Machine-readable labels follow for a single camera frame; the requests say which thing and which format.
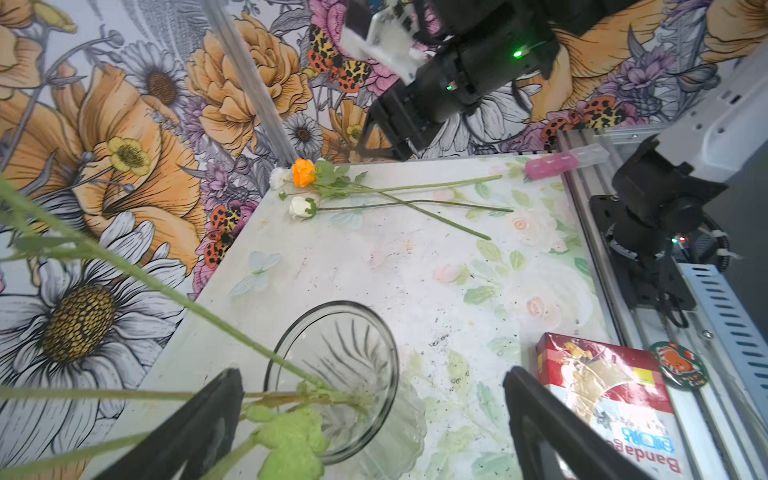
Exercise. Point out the orange rose stem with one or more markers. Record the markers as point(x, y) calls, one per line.
point(323, 180)

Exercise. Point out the pink clear plastic tube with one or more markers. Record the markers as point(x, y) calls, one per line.
point(563, 162)

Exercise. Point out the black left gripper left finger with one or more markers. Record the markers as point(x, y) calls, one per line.
point(190, 442)

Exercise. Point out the red bandage box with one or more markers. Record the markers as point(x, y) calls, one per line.
point(620, 394)

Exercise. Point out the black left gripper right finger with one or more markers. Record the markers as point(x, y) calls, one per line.
point(545, 432)

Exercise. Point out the slotted white cable duct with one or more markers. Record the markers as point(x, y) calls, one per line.
point(732, 327)

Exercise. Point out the small white rosebud stem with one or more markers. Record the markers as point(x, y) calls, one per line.
point(305, 207)

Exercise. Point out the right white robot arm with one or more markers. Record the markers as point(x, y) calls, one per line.
point(630, 59)

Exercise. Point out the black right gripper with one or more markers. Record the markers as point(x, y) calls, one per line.
point(474, 49)

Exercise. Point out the white carnation stem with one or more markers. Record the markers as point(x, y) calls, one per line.
point(280, 178)

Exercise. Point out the right aluminium corner post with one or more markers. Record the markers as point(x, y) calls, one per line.
point(250, 79)

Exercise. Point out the clear ribbed glass vase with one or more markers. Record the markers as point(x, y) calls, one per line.
point(351, 349)

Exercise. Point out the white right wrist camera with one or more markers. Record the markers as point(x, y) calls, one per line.
point(385, 31)

